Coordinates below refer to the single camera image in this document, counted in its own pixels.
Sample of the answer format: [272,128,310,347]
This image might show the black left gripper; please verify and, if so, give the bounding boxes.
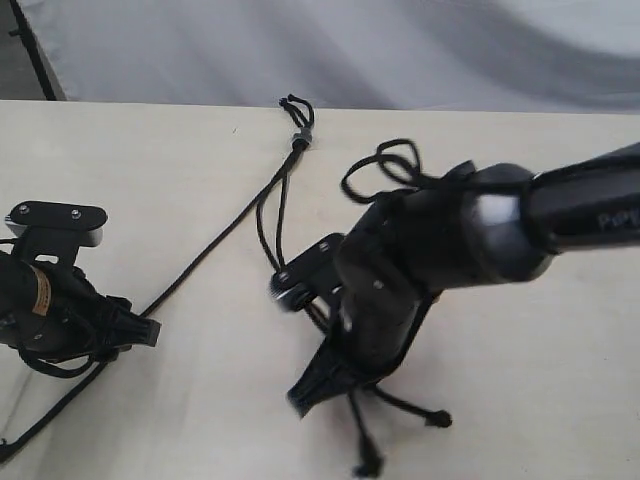
[1,249,161,360]

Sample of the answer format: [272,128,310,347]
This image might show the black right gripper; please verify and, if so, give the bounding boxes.
[287,234,421,418]

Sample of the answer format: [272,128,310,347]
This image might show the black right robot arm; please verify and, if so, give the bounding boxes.
[271,143,639,415]

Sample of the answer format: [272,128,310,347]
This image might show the black stand pole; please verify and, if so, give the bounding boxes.
[8,0,58,101]

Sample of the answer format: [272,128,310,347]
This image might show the white backdrop cloth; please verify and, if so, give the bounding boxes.
[21,1,639,112]

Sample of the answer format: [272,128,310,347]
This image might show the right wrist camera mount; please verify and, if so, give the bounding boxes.
[270,233,345,334]

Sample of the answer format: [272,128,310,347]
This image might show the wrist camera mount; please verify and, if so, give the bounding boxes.
[5,201,108,268]
[270,233,345,334]

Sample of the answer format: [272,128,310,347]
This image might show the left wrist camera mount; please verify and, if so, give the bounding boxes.
[5,201,108,268]

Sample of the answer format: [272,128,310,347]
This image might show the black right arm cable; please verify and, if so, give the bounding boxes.
[339,138,531,206]

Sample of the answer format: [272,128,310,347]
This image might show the grey metal cable clamp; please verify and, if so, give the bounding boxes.
[291,128,313,151]

